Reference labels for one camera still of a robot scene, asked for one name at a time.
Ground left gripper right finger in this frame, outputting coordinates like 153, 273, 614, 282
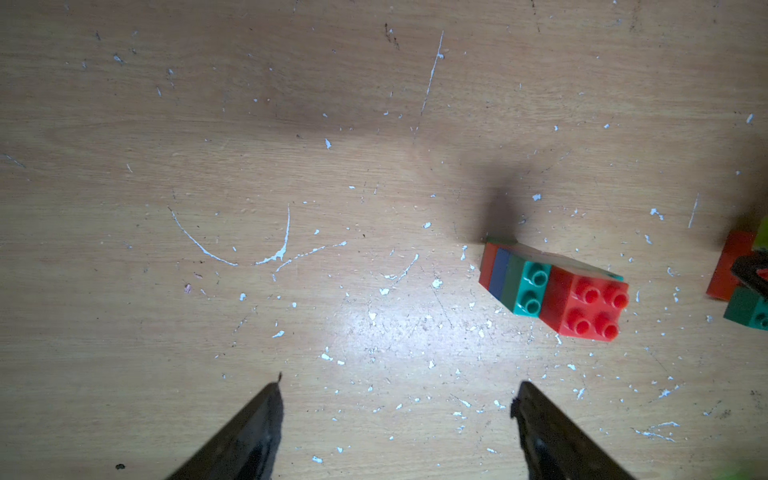
510, 381, 633, 480

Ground dark green 2x2 lego brick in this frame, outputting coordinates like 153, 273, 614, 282
724, 287, 768, 331

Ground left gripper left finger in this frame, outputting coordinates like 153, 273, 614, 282
169, 382, 284, 480

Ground lime green 2x2 lego brick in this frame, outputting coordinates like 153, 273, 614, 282
752, 217, 768, 252

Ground red 2x4 lego brick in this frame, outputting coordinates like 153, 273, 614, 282
479, 242, 498, 290

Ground blue 2x4 lego brick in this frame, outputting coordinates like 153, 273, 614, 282
488, 248, 510, 301

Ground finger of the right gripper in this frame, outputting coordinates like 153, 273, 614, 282
731, 252, 768, 299

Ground dark green 2x4 lego brick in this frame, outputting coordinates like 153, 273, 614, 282
500, 242, 625, 318

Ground small red 2x2 lego brick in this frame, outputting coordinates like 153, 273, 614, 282
539, 266, 630, 342

